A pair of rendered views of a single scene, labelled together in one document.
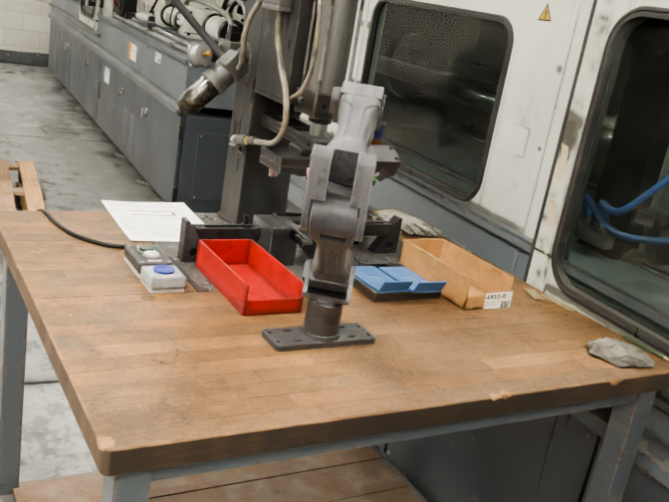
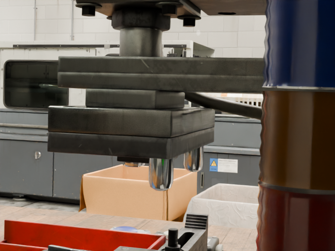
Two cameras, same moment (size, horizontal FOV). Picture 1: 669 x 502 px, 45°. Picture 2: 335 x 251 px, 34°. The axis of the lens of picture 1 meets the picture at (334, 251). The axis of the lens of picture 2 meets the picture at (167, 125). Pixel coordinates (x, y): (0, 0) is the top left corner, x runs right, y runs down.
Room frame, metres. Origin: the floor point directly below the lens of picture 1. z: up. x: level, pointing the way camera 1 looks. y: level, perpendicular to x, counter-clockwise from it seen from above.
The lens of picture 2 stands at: (2.11, -0.23, 1.15)
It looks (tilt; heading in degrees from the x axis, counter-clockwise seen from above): 3 degrees down; 137
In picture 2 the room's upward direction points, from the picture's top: 2 degrees clockwise
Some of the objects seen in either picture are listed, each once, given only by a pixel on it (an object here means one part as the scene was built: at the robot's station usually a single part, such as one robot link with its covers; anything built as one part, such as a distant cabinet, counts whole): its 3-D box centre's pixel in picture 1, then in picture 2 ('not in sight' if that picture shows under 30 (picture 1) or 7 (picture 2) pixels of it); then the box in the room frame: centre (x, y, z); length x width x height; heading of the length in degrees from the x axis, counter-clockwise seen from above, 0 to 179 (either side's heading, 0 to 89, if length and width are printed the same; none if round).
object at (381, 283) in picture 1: (378, 274); not in sight; (1.61, -0.10, 0.93); 0.15 x 0.07 x 0.03; 32
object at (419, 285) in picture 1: (412, 275); not in sight; (1.65, -0.17, 0.93); 0.15 x 0.07 x 0.03; 32
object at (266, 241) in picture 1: (300, 241); not in sight; (1.74, 0.08, 0.94); 0.20 x 0.10 x 0.07; 122
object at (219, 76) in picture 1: (218, 77); not in sight; (1.91, 0.33, 1.25); 0.19 x 0.07 x 0.19; 122
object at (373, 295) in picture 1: (387, 281); not in sight; (1.65, -0.13, 0.91); 0.17 x 0.16 x 0.02; 122
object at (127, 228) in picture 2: (163, 272); (124, 234); (1.43, 0.31, 0.93); 0.04 x 0.04 x 0.02
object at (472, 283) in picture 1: (454, 273); not in sight; (1.72, -0.27, 0.93); 0.25 x 0.13 x 0.08; 32
